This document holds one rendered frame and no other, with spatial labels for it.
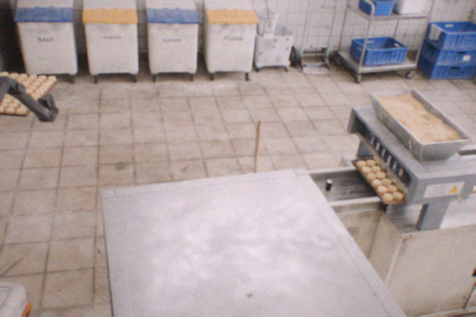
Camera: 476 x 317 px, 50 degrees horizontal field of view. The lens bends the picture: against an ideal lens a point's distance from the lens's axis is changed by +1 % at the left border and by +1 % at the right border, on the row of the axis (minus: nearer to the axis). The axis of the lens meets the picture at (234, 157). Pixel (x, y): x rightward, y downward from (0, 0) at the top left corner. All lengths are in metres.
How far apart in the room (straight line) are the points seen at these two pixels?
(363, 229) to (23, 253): 2.21
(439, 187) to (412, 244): 0.38
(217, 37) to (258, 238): 4.75
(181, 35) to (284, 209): 4.60
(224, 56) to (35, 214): 2.82
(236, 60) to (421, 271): 3.54
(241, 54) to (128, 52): 1.24
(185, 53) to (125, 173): 1.87
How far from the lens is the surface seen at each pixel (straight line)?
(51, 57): 5.71
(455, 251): 3.05
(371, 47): 6.73
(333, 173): 2.93
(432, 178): 2.55
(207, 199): 1.10
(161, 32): 5.58
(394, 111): 2.81
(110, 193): 1.13
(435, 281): 3.17
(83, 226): 3.84
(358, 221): 2.80
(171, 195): 1.11
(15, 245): 3.80
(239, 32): 5.69
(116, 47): 5.62
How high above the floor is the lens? 2.50
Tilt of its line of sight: 34 degrees down
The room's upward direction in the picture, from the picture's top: 5 degrees clockwise
